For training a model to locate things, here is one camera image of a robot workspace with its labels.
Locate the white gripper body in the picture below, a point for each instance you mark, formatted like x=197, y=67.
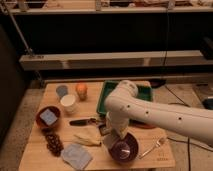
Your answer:
x=110, y=140

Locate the blue eraser block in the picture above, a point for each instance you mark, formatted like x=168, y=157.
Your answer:
x=48, y=117

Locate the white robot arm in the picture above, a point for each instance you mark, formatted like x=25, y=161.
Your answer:
x=122, y=105

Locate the purple bowl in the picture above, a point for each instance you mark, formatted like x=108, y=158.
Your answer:
x=124, y=150

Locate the brown bowl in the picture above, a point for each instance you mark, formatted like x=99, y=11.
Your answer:
x=41, y=123

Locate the wooden table board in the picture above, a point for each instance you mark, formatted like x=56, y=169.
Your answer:
x=37, y=157

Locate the silver fork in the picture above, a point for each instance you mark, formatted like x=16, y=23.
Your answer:
x=157, y=144

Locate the green plastic tray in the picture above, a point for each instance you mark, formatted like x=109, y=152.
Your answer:
x=144, y=93

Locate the orange fruit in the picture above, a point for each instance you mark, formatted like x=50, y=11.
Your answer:
x=81, y=89

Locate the white paper cup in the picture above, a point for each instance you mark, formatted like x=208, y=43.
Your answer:
x=68, y=102

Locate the bunch of dark grapes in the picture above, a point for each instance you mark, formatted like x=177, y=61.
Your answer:
x=54, y=144

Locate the grey blue cup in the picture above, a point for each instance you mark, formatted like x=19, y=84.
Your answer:
x=61, y=91

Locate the black handled tool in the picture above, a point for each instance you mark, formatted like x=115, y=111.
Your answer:
x=84, y=122

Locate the white metal shelf rail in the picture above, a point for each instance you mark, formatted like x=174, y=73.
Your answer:
x=113, y=60

